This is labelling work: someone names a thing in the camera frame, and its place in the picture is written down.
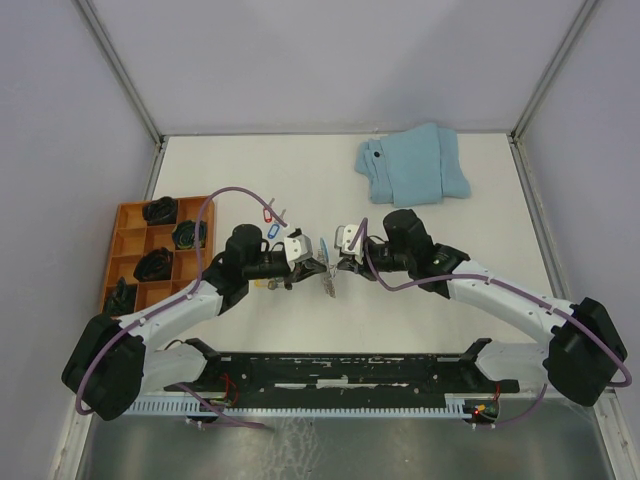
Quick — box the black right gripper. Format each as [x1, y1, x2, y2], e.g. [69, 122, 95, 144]
[337, 240, 413, 282]

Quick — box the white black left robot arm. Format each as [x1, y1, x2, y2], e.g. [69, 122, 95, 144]
[61, 224, 328, 421]

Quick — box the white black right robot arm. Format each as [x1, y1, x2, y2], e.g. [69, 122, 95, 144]
[335, 209, 632, 406]

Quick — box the key with red tag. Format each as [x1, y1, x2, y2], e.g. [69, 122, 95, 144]
[263, 198, 275, 224]

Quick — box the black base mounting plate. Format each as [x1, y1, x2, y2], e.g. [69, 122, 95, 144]
[187, 352, 519, 395]

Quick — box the light blue folded cloth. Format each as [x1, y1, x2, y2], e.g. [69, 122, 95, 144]
[354, 123, 471, 208]

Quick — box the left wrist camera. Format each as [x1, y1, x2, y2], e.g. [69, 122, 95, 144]
[283, 228, 314, 264]

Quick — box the green blue coiled strap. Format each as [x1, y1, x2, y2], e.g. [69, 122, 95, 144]
[172, 218, 208, 251]

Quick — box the black coiled strap bottom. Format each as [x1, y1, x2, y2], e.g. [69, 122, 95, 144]
[133, 248, 175, 281]

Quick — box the black coiled strap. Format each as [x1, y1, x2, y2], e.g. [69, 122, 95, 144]
[103, 279, 139, 316]
[133, 248, 175, 281]
[143, 197, 179, 224]

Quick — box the black coiled strap top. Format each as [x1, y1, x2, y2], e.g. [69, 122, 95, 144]
[143, 197, 179, 224]

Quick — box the white slotted cable duct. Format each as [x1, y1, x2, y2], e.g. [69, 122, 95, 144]
[122, 394, 476, 416]

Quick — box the aluminium frame rail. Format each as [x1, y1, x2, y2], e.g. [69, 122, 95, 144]
[508, 0, 640, 357]

